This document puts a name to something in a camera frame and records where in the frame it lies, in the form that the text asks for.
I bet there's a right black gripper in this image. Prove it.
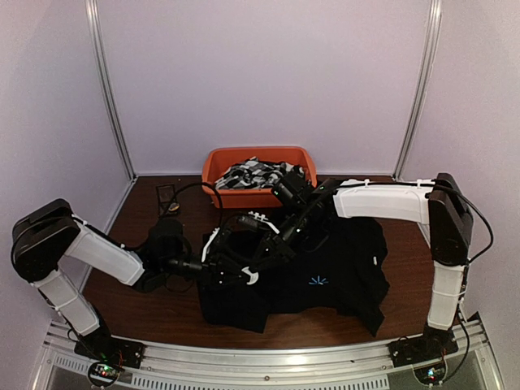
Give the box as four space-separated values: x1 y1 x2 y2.
249 205 323 272

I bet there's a black t-shirt blue logo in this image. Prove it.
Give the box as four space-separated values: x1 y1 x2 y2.
197 217 389 336

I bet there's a round picture brooch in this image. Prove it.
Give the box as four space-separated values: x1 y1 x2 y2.
241 266 259 285

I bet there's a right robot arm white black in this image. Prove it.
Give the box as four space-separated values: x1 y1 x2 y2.
251 171 474 359

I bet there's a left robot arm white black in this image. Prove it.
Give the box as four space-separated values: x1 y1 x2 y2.
11 198 258 361

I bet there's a black brooch display tray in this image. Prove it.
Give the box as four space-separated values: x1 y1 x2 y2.
155 184 180 219

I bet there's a black white checkered shirt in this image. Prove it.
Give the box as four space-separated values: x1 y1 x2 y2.
214 156 306 191

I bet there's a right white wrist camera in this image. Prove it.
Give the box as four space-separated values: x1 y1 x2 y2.
245 211 280 235

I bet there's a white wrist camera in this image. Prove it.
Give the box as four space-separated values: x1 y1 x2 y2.
201 227 220 263
245 211 280 235

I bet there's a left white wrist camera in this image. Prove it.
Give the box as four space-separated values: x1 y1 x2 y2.
201 227 220 263

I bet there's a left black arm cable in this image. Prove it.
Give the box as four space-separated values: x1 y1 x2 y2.
121 182 223 251

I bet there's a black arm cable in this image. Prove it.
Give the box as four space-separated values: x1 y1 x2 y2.
121 182 223 251
430 180 496 263

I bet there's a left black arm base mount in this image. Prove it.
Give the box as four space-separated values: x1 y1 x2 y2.
74 333 145 369

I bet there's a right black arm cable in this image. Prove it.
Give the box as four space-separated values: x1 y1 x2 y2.
430 180 496 263

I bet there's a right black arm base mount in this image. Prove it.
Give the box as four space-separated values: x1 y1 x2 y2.
388 334 458 367

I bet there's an aluminium front rail frame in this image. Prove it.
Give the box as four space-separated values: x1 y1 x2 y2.
28 319 505 389

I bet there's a right aluminium corner post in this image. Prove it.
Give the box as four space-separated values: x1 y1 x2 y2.
393 0 442 179

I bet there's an aluminium corner post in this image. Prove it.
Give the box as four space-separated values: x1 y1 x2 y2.
84 0 137 184
393 0 442 179

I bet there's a left aluminium corner post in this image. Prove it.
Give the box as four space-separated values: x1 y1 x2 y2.
84 0 137 184

